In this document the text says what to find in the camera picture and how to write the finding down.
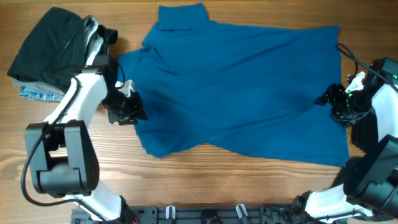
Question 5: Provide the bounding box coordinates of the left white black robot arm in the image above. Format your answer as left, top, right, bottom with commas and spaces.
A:
21, 55, 147, 223

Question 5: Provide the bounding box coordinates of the black folded garment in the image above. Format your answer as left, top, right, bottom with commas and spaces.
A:
6, 6, 119, 101

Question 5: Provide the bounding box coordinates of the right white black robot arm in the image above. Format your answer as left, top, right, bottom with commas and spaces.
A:
286, 57, 397, 223

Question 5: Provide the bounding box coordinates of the blue polo shirt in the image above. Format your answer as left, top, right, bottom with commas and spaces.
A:
119, 3, 349, 167

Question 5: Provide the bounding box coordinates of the dark clothes pile right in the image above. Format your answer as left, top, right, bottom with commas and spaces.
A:
351, 113, 378, 152

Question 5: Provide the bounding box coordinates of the light blue folded garment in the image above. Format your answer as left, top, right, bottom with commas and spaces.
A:
19, 86, 63, 101

